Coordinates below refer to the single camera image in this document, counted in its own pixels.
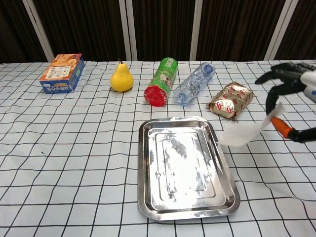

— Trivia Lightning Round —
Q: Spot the dark folding screen panel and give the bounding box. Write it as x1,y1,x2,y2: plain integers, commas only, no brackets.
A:
265,0,316,61
32,0,138,62
0,0,54,64
190,0,293,61
125,0,203,62

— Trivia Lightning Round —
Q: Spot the yellow pear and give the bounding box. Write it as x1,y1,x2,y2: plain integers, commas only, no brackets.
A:
110,58,134,93

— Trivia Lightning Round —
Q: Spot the green chip can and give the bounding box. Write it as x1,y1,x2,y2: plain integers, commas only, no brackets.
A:
144,57,179,107

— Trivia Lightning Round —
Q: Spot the checked white tablecloth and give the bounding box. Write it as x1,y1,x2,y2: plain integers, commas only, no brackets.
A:
0,59,316,237

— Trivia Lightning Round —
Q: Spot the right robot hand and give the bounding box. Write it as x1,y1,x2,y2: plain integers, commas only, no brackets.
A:
254,62,316,144

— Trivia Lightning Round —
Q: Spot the orange biscuit box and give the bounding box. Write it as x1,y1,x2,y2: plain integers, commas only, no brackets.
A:
39,53,85,95

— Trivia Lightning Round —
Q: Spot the stainless steel tray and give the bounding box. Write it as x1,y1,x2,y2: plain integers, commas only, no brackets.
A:
137,115,241,221

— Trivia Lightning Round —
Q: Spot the clear plastic water bottle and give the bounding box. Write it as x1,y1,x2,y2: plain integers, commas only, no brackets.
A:
172,61,216,107

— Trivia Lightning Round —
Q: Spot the golden foil snack package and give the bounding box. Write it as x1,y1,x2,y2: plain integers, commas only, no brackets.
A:
206,81,254,121

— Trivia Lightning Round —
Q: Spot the white translucent plastic bag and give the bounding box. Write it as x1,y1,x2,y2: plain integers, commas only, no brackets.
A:
219,101,286,148

